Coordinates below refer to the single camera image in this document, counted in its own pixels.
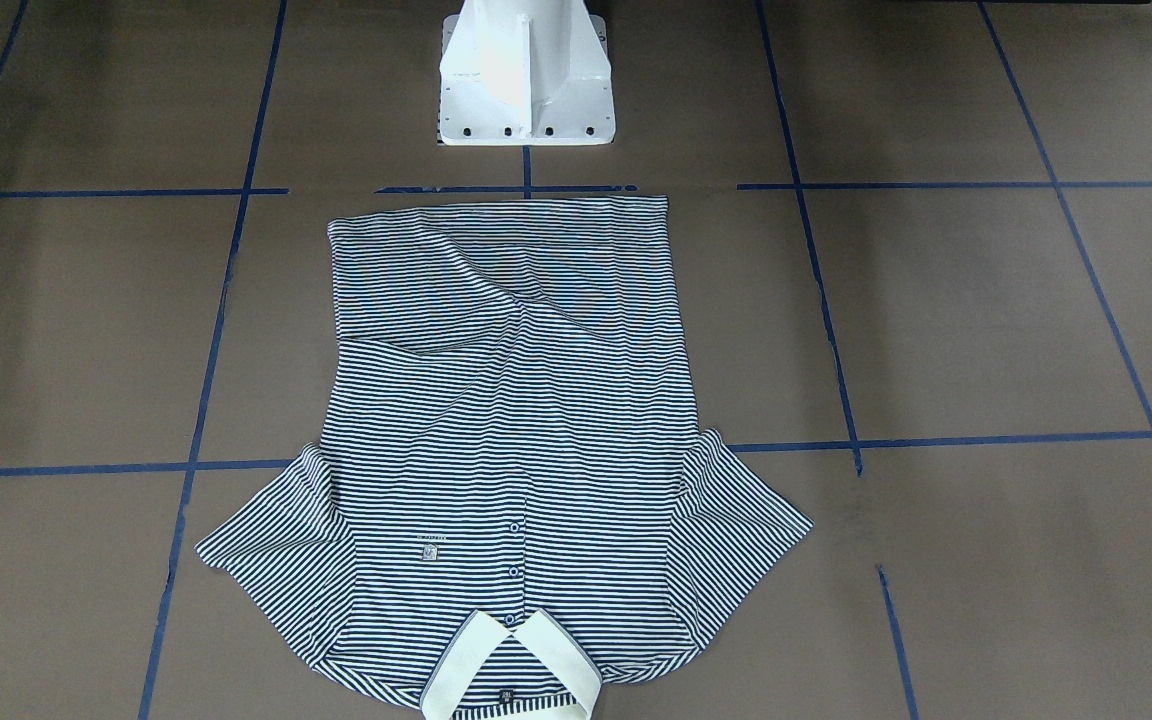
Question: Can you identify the navy white striped polo shirt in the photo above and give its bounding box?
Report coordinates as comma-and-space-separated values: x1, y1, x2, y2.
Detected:
196, 196, 812, 719

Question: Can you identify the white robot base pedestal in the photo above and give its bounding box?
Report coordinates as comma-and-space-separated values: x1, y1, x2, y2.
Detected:
435, 1, 617, 146

